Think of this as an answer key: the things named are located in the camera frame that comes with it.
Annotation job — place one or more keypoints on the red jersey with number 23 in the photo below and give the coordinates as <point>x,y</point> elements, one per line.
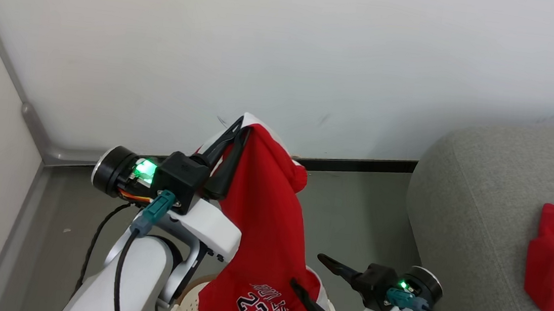
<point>265,225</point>

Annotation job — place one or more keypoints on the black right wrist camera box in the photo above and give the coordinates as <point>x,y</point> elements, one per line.
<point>376,287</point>

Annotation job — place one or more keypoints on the grey fabric sofa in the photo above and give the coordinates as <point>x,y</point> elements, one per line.
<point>479,220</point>

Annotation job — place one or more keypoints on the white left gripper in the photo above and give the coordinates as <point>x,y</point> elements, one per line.
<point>213,233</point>

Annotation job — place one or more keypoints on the grey partition bottom rail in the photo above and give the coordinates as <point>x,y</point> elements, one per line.
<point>15,232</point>

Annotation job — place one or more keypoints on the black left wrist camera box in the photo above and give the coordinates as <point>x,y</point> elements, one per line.
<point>180,179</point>

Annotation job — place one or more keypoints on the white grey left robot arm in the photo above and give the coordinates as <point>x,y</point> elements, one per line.
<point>143,280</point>

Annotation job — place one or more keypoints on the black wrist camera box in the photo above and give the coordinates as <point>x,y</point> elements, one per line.
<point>180,179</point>
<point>376,287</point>

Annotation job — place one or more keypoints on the black baseboard strip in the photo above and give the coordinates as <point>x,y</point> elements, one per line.
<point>357,164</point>

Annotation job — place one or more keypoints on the grey metal partition frame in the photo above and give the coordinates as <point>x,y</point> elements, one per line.
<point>58,152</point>

